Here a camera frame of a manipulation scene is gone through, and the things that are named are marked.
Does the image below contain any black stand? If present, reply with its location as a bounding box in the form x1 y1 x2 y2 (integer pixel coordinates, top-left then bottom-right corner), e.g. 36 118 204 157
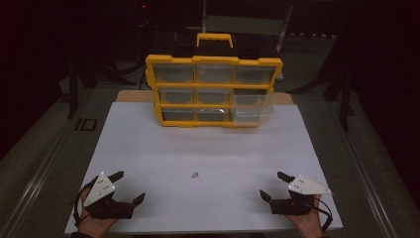
66 58 98 120
325 63 357 133

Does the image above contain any person's right hand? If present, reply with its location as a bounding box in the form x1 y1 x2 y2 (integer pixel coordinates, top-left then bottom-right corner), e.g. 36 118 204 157
285 194 324 238

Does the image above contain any person's left hand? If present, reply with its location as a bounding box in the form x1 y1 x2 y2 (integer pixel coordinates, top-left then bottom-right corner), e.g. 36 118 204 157
76 188 119 238

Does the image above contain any yellow organizer cabinet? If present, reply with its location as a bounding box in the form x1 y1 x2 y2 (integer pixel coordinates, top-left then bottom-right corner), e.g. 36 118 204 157
145 33 284 129

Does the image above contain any black cable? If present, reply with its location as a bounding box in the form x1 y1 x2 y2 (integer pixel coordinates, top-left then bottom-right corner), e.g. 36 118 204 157
72 179 97 228
310 197 334 233

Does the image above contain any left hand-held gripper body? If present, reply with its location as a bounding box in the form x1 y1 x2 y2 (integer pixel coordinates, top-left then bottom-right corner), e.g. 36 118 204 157
83 172 136 221

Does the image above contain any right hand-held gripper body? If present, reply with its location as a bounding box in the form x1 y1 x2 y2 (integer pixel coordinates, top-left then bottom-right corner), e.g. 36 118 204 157
269 174 333 217

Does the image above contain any clear plastic drawer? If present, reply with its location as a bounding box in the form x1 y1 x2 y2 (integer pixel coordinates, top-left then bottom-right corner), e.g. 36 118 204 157
229 88 275 129

